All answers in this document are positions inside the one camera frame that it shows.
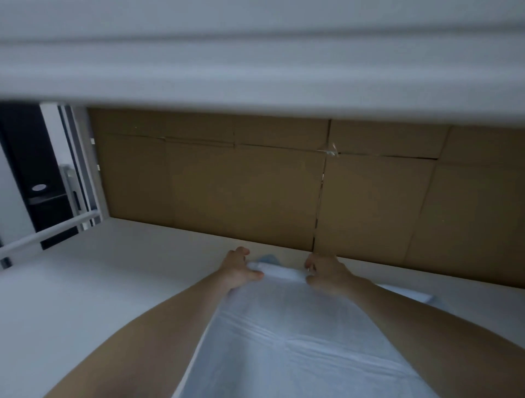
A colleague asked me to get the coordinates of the person's left hand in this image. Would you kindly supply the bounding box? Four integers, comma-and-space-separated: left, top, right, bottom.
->
217, 247, 265, 292

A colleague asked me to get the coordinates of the blue white absorbent pad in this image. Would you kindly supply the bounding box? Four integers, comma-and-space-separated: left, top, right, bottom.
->
172, 254, 442, 398

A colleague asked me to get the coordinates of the brown cardboard back panel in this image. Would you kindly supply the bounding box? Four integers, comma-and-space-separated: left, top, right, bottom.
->
88, 107, 525, 290

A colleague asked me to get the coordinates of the white metal shelving rack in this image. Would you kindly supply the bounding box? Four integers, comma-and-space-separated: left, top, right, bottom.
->
0, 0, 525, 398

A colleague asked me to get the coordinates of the white window frame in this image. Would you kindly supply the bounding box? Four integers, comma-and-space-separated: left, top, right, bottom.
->
39, 102, 109, 230

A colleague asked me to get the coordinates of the person's right forearm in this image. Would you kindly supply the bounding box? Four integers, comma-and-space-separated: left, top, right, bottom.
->
348, 278, 525, 398

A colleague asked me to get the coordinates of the person's left forearm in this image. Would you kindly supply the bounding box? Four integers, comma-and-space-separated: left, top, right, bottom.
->
45, 272, 235, 398

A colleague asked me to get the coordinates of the black drawer cabinet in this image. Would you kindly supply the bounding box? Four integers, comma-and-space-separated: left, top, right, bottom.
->
0, 102, 79, 251

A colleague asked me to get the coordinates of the person's right hand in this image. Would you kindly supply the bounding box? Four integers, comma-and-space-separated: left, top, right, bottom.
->
304, 253, 361, 298

